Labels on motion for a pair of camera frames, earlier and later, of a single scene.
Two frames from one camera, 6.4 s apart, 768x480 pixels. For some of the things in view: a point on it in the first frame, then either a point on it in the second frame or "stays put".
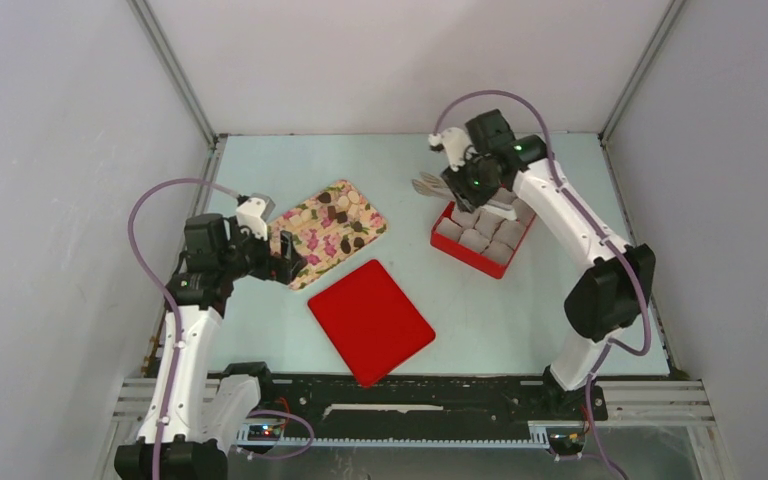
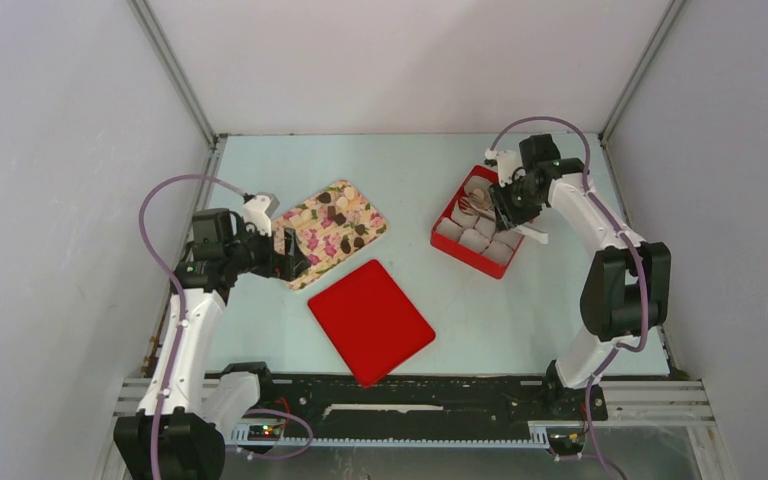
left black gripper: [283, 268] stays put
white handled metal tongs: [430, 184] to [468, 204]
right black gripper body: [472, 181] to [515, 201]
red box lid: [372, 321] stays put
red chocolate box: [481, 238] stays put
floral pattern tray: [327, 229] stays put
